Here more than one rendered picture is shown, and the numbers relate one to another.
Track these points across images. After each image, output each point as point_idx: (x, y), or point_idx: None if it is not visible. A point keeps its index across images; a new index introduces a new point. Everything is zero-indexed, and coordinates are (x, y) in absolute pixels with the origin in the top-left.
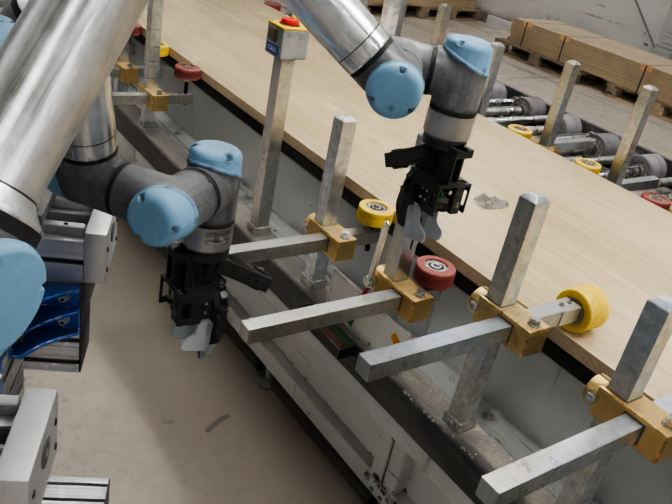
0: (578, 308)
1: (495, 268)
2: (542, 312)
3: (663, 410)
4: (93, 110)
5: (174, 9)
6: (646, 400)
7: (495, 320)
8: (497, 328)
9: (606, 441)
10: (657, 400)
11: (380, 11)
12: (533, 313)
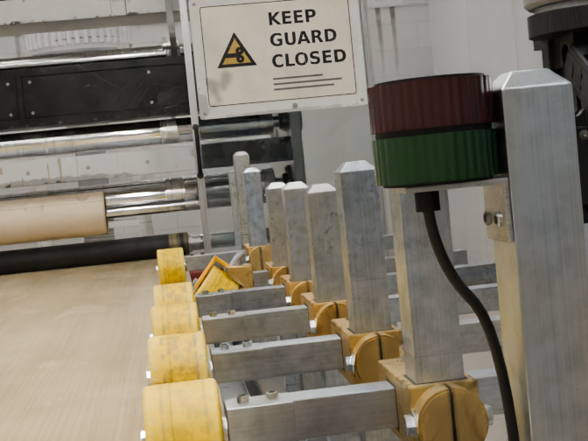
0: (236, 398)
1: (457, 302)
2: (342, 388)
3: (339, 324)
4: None
5: None
6: (348, 326)
7: (479, 374)
8: (490, 368)
9: (464, 319)
10: (315, 340)
11: None
12: (368, 386)
